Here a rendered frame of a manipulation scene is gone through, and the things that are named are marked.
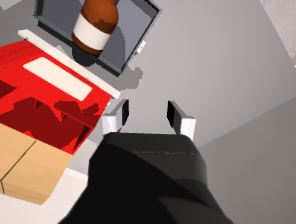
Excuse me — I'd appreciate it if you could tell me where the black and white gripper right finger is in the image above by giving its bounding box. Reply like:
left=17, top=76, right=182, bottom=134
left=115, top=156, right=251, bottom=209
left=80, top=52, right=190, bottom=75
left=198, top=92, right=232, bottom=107
left=167, top=101, right=196, bottom=140

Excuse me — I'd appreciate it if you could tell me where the grey rectangular tray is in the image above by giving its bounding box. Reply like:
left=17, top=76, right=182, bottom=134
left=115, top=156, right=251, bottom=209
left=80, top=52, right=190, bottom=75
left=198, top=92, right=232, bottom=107
left=34, top=0, right=163, bottom=75

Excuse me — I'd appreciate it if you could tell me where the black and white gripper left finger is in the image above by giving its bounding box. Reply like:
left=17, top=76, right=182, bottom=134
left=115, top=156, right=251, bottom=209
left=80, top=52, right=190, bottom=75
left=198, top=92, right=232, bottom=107
left=101, top=99, right=129, bottom=138

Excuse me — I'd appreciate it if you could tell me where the red plastic crate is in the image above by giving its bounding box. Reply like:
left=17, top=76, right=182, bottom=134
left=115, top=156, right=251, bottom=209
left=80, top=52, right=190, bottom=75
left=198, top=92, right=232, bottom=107
left=0, top=40, right=112, bottom=155

